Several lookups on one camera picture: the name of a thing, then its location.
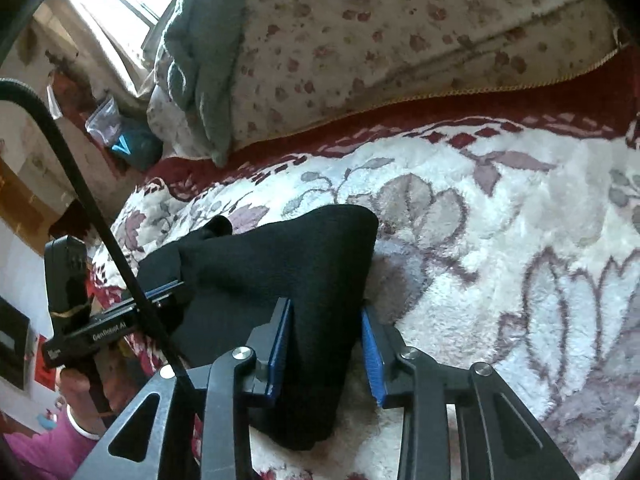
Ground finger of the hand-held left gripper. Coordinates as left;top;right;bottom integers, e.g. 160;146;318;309
142;279;193;322

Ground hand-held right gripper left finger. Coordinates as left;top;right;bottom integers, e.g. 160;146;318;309
75;297;296;480

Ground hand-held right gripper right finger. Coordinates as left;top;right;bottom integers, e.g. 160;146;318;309
360;304;565;480

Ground black pants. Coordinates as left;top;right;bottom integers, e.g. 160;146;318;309
137;204;380;451

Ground person's left forearm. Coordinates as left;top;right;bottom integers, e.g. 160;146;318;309
0;405;103;480

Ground person's left hand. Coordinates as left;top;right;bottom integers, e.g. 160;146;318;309
54;355;131;428

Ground dark framed panel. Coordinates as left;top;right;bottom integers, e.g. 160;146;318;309
0;297;32;391

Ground teal bag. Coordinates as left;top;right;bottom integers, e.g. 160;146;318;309
107;127;163;172

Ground red white floral blanket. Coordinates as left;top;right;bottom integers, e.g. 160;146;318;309
85;47;640;480

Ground clear plastic bag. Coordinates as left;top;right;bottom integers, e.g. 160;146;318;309
84;96;123;147

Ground grey fleece cloth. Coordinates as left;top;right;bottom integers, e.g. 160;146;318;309
162;0;256;168

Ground window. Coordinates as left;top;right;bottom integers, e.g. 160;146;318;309
80;0;181;61

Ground beige floral pillow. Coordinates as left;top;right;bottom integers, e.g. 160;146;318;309
147;0;631;158

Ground thick black cable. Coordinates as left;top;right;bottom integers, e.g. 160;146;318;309
0;77;198;396

